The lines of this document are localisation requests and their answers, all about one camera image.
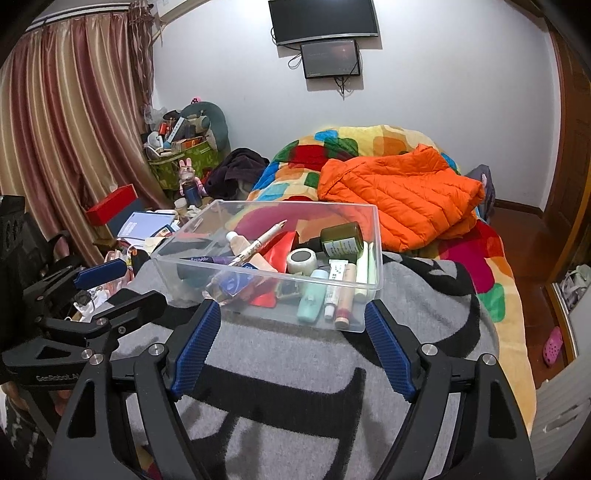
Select white wardrobe door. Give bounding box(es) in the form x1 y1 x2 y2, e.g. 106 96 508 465
531 295 591 462

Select small wall monitor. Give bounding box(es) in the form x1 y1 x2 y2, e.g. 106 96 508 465
300 39 362 80

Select grey cloth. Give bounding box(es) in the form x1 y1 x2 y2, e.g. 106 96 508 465
464 164 497 217

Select red flat box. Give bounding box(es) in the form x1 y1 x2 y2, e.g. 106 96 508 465
85 184 138 226

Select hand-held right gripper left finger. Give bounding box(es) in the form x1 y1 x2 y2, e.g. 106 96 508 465
46 299 222 480

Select red cardboard box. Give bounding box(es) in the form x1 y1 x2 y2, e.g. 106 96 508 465
249 231 301 308

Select person's left hand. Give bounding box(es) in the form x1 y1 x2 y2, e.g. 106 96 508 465
2 385 70 418

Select white shoes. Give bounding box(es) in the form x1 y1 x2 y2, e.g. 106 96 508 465
561 265 591 310

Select white patterned pen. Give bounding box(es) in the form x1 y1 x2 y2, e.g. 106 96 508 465
228 220 288 267

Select white tape roll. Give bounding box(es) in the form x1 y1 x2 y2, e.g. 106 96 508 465
286 247 319 277

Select dark clothes pile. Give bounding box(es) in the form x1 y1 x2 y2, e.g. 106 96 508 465
203 148 271 200

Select purple tube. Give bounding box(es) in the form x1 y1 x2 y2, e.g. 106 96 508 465
180 255 232 266

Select beige lip balm stick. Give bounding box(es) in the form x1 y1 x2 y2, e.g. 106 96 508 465
335 263 358 330

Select pale green tube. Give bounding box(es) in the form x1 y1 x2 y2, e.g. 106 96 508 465
355 241 377 301

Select blue packet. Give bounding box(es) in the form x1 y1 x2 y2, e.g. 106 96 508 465
205 270 257 303

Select green storage bag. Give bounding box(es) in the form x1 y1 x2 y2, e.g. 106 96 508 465
147 141 222 191

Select orange puffer jacket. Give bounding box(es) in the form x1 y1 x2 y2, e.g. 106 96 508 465
318 144 486 252

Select pink clog shoe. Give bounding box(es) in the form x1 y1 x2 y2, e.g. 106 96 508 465
542 326 564 366

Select clear plastic storage box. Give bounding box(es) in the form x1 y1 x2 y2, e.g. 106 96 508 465
151 199 385 333

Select green glass bottle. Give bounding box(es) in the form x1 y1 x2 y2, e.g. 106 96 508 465
300 222 365 259

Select beige tube with white cap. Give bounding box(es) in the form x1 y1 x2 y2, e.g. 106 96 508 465
225 231 278 274

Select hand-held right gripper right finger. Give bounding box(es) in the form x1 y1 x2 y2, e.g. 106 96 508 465
364 299 539 480

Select colourful patchwork blanket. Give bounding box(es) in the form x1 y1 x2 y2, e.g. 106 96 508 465
247 124 539 435

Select striped brown curtain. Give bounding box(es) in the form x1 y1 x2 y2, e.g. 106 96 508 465
0 7 171 245

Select light blue booklet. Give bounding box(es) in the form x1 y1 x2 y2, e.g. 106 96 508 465
117 211 178 241

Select mint green bottle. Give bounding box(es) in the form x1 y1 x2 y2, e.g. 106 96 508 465
296 269 329 323

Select grey plush cushion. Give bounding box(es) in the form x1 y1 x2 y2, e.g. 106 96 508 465
180 99 230 151

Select dark case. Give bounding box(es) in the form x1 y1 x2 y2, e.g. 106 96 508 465
175 265 222 283

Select grey and black blanket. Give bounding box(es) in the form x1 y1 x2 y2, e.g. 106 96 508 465
108 251 502 480

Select pink bunny toy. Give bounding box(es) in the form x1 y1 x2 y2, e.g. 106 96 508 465
178 157 206 195

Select large wall television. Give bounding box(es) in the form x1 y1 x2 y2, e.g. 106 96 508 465
269 0 380 47

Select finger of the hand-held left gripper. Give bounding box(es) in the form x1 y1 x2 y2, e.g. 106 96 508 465
22 258 127 315
39 291 168 342

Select small white tube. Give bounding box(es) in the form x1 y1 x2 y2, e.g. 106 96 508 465
323 259 348 320

